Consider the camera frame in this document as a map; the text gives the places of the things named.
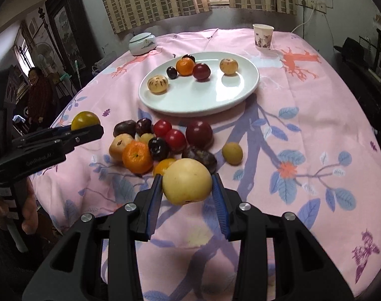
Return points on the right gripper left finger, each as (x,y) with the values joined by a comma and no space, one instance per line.
(96,259)

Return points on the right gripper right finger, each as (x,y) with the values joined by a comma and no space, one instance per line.
(303,270)

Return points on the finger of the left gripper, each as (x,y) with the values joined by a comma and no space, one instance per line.
(72,138)
(43,138)

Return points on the yellow-green citrus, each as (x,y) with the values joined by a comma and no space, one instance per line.
(84,119)

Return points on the large orange tangerine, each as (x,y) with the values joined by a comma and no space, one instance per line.
(137,158)

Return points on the small pale yellow fruit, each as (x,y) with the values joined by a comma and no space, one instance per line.
(146,137)

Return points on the red cherry tomato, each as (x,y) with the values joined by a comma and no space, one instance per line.
(161,128)
(176,141)

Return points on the striped pepino melon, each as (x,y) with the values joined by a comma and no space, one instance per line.
(158,84)

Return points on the dark purple plum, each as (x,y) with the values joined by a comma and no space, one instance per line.
(172,73)

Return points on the large tan pear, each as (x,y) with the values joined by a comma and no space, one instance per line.
(186,181)

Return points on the large dark red plum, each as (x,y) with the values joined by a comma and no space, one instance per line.
(199,134)

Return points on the small yellow-green longan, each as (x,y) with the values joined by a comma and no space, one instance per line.
(232,153)

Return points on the pale yellow round fruit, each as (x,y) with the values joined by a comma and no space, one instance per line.
(229,66)

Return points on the pale yellow pear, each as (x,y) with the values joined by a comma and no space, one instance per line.
(118,145)

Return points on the dark brown passion fruit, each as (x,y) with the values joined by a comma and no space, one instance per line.
(125,127)

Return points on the dark cherry plum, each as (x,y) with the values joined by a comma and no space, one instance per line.
(143,126)

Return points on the yellow-orange citrus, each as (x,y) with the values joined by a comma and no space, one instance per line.
(162,166)

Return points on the left hand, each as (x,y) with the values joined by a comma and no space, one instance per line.
(29,211)

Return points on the standing fan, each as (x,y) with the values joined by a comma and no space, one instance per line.
(43,58)

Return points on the white lidded ceramic jar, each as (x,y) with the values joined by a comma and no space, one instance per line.
(142,43)

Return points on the white oval plate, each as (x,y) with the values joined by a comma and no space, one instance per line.
(188,97)

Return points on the pink floral tablecloth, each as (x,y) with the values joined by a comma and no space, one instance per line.
(278,126)

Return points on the patterned paper cup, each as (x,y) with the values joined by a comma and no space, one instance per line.
(263,35)

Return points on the wall power strip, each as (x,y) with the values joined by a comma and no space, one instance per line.
(313,4)

